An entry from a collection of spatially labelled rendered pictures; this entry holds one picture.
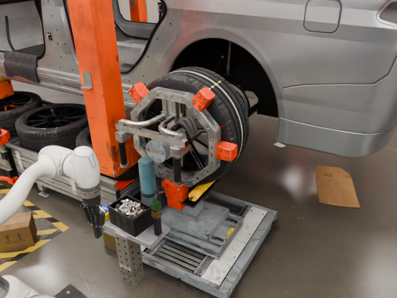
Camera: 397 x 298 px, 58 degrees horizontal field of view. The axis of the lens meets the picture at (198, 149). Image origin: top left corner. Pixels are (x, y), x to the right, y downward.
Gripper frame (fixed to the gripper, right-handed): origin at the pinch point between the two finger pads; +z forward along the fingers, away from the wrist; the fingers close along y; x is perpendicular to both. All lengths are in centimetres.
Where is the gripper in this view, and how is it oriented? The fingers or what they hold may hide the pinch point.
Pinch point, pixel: (97, 230)
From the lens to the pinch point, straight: 170.3
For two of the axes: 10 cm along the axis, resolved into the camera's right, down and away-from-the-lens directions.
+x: 4.6, -4.5, 7.7
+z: 0.0, 8.7, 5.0
